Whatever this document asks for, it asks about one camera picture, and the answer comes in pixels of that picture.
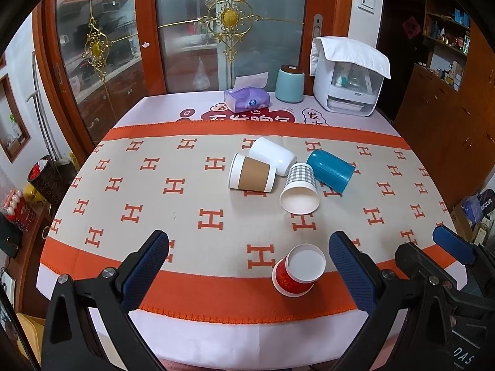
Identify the orange beige patterned blanket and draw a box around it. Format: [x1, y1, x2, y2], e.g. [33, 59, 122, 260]
[39, 121, 470, 313]

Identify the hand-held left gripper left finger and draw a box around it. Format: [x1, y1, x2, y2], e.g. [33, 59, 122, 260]
[41, 230, 171, 371]

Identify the wooden wall shelf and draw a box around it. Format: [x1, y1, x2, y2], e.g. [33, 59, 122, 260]
[420, 0, 476, 93]

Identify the light blue canister brown lid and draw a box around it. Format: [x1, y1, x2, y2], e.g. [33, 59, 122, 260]
[275, 64, 306, 104]

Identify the checked paper cup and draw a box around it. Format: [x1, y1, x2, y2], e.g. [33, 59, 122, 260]
[279, 162, 321, 214]

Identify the white cloth cover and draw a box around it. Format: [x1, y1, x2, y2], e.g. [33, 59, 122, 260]
[309, 36, 391, 80]

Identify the white cup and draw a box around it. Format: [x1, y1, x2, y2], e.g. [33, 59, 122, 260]
[248, 137, 298, 176]

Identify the wooden framed wall niche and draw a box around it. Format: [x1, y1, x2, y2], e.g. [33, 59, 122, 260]
[0, 73, 32, 164]

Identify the white countertop appliance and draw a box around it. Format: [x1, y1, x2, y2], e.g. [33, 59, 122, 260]
[312, 58, 384, 117]

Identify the white plastic bag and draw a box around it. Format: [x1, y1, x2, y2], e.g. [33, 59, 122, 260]
[193, 57, 211, 90]

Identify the metal pole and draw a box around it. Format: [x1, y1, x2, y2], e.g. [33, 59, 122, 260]
[27, 52, 59, 162]

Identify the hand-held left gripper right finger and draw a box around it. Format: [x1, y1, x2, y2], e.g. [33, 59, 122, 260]
[328, 231, 454, 371]

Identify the brown wooden cabinet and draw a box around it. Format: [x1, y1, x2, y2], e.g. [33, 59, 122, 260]
[394, 62, 495, 211]

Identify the teal plastic cup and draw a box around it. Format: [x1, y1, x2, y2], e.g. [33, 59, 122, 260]
[306, 149, 355, 194]

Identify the wooden glass sliding door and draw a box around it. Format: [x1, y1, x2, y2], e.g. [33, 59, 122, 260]
[41, 0, 167, 151]
[135, 0, 345, 97]

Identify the white printed tablecloth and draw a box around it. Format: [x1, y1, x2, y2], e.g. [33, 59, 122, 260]
[37, 92, 470, 371]

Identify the red paper cup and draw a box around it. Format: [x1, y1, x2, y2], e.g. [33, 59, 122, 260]
[272, 243, 327, 298]

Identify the red paper door decoration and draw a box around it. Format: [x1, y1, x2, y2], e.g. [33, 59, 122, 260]
[402, 15, 422, 38]

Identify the cardboard box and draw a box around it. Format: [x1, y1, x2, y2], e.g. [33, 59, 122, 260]
[450, 201, 482, 241]

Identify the red egg box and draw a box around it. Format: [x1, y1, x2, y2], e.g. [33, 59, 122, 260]
[2, 189, 36, 233]

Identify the dark woven basket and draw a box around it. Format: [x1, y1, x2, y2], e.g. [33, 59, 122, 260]
[27, 155, 74, 206]

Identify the brown sleeve paper cup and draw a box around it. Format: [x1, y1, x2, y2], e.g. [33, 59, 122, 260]
[228, 153, 277, 193]

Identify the blue box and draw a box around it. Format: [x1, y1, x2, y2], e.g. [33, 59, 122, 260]
[460, 189, 495, 232]

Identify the purple tissue pack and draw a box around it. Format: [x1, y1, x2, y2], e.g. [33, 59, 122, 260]
[224, 72, 272, 113]

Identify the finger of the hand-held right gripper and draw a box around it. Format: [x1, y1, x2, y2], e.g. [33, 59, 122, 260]
[432, 225, 495, 298]
[394, 241, 462, 293]

